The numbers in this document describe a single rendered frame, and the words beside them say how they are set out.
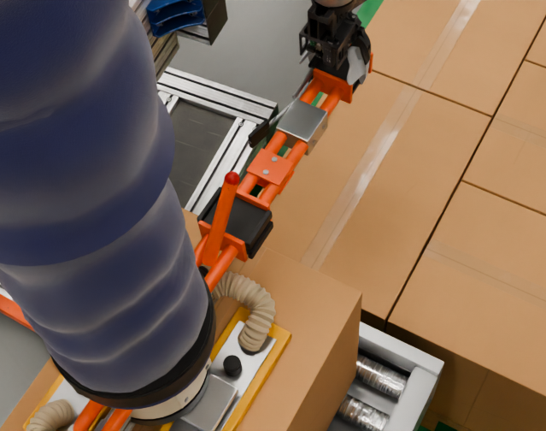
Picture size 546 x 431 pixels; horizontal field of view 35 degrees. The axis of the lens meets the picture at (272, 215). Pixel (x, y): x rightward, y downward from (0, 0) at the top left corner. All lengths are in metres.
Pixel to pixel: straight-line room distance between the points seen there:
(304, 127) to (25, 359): 1.36
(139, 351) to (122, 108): 0.42
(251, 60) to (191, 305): 1.97
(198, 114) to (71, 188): 1.90
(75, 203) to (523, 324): 1.34
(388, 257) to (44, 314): 1.13
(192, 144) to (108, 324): 1.61
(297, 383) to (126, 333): 0.48
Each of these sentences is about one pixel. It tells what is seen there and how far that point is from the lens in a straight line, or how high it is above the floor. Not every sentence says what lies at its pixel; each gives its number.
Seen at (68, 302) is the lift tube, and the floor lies 1.48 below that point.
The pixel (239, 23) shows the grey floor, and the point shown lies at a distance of 3.10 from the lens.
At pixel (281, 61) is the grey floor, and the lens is 2.97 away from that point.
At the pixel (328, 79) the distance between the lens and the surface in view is 1.52.
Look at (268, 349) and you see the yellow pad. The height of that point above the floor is 0.97.
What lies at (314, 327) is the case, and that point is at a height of 0.95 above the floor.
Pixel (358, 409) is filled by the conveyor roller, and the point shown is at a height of 0.55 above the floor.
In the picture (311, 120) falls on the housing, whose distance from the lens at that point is 1.47.
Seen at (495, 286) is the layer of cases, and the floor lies 0.54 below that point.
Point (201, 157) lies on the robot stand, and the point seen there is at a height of 0.21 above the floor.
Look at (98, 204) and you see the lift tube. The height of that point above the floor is 1.65.
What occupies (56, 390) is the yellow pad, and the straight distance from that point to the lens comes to 1.44.
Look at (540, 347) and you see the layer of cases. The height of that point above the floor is 0.54.
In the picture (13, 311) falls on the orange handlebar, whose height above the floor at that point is 1.09.
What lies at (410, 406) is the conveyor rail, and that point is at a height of 0.59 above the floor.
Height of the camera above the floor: 2.28
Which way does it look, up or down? 60 degrees down
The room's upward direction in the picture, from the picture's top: 6 degrees counter-clockwise
